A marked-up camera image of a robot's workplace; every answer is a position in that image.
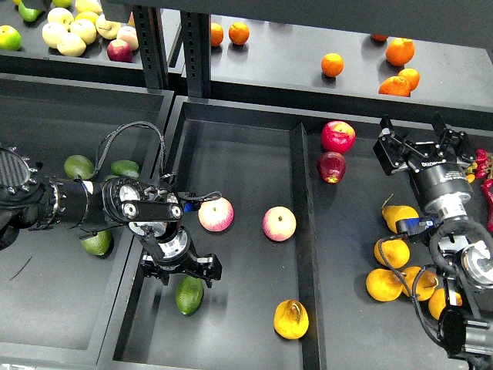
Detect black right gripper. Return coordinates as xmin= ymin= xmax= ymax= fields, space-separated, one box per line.
xmin=373 ymin=113 xmax=476 ymax=212

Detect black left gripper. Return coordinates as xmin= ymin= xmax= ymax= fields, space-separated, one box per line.
xmin=139 ymin=227 xmax=223 ymax=288

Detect green avocado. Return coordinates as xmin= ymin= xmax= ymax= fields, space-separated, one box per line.
xmin=175 ymin=276 xmax=204 ymax=315

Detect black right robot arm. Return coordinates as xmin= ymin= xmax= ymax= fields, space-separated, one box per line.
xmin=374 ymin=114 xmax=492 ymax=369

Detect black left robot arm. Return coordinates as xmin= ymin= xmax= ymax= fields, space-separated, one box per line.
xmin=1 ymin=121 xmax=223 ymax=286

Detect yellow pear top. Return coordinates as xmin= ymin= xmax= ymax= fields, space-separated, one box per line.
xmin=381 ymin=194 xmax=419 ymax=234

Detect avocado top right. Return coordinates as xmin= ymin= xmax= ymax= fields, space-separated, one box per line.
xmin=110 ymin=160 xmax=140 ymax=179

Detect avocado top left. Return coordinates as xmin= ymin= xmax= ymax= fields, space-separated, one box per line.
xmin=64 ymin=154 xmax=95 ymax=180

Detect pale yellow pear front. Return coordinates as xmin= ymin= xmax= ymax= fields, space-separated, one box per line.
xmin=56 ymin=32 xmax=86 ymax=57

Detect pale yellow pear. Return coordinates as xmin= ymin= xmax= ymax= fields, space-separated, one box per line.
xmin=42 ymin=22 xmax=68 ymax=49
xmin=56 ymin=32 xmax=86 ymax=57
xmin=70 ymin=18 xmax=97 ymax=45
xmin=47 ymin=7 xmax=75 ymax=30
xmin=96 ymin=13 xmax=122 ymax=40

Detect pale yellow pear right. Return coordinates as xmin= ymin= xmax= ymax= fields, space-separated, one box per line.
xmin=96 ymin=13 xmax=122 ymax=40

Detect pale yellow pear centre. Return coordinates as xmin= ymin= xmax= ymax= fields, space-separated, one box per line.
xmin=70 ymin=18 xmax=97 ymax=45

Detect pale yellow pear left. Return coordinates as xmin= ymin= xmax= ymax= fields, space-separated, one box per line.
xmin=42 ymin=22 xmax=68 ymax=49

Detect pale yellow pear back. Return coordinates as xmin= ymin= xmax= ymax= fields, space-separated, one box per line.
xmin=47 ymin=7 xmax=75 ymax=30

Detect pink apple left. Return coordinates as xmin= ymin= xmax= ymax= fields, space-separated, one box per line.
xmin=198 ymin=197 xmax=234 ymax=232

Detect pink apple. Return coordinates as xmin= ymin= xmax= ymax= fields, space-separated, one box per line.
xmin=198 ymin=197 xmax=234 ymax=232
xmin=263 ymin=207 xmax=297 ymax=242

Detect orange cherry tomato bunch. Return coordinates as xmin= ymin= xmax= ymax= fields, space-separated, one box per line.
xmin=464 ymin=162 xmax=478 ymax=183

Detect red chili peppers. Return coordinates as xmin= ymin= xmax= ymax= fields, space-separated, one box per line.
xmin=475 ymin=148 xmax=493 ymax=232

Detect orange on shelf front right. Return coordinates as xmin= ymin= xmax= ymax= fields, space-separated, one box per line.
xmin=378 ymin=76 xmax=411 ymax=96

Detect orange on shelf small right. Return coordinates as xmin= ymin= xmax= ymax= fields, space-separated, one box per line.
xmin=398 ymin=68 xmax=421 ymax=91

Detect bright red apple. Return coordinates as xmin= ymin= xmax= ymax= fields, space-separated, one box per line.
xmin=320 ymin=121 xmax=356 ymax=154

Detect dark red apple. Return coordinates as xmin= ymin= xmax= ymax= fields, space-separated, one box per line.
xmin=317 ymin=152 xmax=347 ymax=184

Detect large orange on shelf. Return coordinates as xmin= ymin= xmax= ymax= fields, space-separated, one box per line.
xmin=386 ymin=38 xmax=415 ymax=66

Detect pink apple right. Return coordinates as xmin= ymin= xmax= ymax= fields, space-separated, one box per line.
xmin=263 ymin=207 xmax=297 ymax=242

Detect orange on shelf middle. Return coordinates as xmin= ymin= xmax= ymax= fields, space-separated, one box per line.
xmin=320 ymin=53 xmax=344 ymax=77

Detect black left bin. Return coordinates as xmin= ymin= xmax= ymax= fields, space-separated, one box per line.
xmin=1 ymin=74 xmax=173 ymax=369

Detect black bin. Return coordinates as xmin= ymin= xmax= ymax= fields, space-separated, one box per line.
xmin=104 ymin=97 xmax=466 ymax=369
xmin=1 ymin=74 xmax=173 ymax=369

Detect black middle bin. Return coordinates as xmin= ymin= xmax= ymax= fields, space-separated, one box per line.
xmin=104 ymin=97 xmax=466 ymax=369

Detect black bin divider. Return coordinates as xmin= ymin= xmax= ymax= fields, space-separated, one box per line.
xmin=290 ymin=123 xmax=327 ymax=369

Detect red apple on shelf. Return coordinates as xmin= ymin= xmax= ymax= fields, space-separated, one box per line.
xmin=107 ymin=39 xmax=133 ymax=62

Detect orange on shelf far left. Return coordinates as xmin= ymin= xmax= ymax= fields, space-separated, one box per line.
xmin=210 ymin=22 xmax=224 ymax=47

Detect peach on shelf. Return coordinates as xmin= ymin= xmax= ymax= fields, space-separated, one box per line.
xmin=116 ymin=25 xmax=139 ymax=51

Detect green apple on shelf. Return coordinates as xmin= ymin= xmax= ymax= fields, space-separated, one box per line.
xmin=0 ymin=25 xmax=22 ymax=51

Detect black shelf post right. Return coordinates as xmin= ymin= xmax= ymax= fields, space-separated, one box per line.
xmin=180 ymin=11 xmax=211 ymax=98

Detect black shelf post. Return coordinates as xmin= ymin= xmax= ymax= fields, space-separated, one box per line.
xmin=132 ymin=5 xmax=169 ymax=89
xmin=180 ymin=11 xmax=211 ymax=98

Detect black shelf post left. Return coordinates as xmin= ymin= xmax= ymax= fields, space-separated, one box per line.
xmin=132 ymin=5 xmax=169 ymax=89

